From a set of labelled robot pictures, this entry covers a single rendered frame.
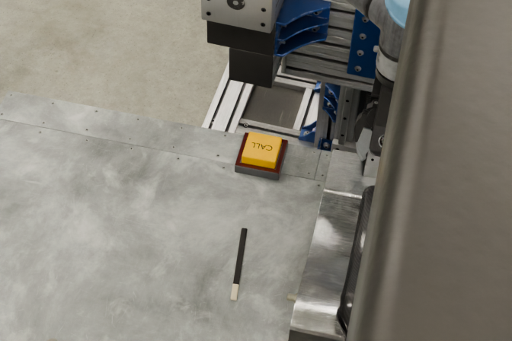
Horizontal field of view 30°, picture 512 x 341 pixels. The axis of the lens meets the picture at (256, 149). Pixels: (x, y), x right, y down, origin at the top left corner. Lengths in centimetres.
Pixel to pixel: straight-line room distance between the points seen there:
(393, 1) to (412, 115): 119
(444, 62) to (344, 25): 173
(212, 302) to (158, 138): 36
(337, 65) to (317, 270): 63
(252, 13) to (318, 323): 64
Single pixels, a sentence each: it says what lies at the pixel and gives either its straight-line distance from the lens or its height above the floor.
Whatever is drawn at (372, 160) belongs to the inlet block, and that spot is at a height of 91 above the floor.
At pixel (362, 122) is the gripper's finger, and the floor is 100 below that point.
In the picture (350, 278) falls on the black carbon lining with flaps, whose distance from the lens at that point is 145.
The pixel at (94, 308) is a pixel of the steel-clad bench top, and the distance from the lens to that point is 154.
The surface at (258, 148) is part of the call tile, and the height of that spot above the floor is 84.
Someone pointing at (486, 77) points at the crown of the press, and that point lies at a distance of 16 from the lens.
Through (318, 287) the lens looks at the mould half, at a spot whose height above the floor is 93.
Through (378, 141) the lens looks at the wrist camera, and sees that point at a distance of 143.
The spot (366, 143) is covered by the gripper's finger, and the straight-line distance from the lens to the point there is 155.
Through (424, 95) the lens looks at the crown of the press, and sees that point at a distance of 16.
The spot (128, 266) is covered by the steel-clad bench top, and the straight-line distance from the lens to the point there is 158.
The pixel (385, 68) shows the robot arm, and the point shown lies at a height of 113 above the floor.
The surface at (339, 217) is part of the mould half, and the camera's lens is 153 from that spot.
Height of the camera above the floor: 212
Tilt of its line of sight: 50 degrees down
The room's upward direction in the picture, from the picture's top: 2 degrees clockwise
